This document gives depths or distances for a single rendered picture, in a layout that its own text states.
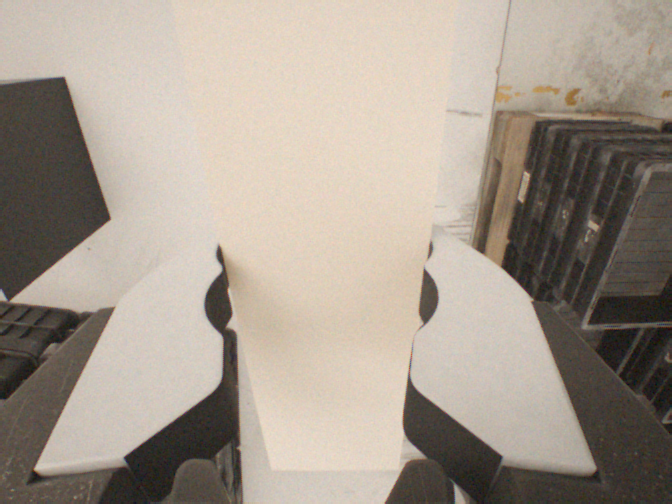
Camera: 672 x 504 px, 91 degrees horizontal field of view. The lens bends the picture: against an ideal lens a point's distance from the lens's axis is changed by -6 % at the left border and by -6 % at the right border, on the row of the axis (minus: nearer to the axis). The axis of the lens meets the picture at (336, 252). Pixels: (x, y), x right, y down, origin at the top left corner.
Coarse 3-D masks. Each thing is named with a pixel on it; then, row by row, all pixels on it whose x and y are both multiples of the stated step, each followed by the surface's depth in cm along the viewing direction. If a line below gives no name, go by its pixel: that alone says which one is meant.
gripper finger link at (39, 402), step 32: (96, 320) 7; (64, 352) 7; (32, 384) 6; (64, 384) 6; (0, 416) 5; (32, 416) 5; (0, 448) 5; (32, 448) 5; (0, 480) 5; (32, 480) 5; (64, 480) 5; (96, 480) 5; (128, 480) 5
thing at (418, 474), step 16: (192, 464) 5; (208, 464) 5; (416, 464) 5; (432, 464) 5; (176, 480) 5; (192, 480) 5; (208, 480) 5; (400, 480) 4; (416, 480) 5; (432, 480) 4; (176, 496) 4; (192, 496) 4; (208, 496) 4; (224, 496) 4; (400, 496) 4; (416, 496) 4; (432, 496) 4
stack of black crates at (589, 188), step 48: (528, 144) 101; (576, 144) 80; (624, 144) 75; (528, 192) 104; (576, 192) 81; (624, 192) 67; (528, 240) 105; (576, 240) 81; (624, 240) 80; (576, 288) 82; (624, 288) 87
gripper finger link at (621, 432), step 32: (544, 320) 7; (576, 352) 6; (576, 384) 6; (608, 384) 6; (576, 416) 5; (608, 416) 5; (640, 416) 5; (608, 448) 5; (640, 448) 5; (512, 480) 5; (544, 480) 4; (576, 480) 4; (608, 480) 4; (640, 480) 4
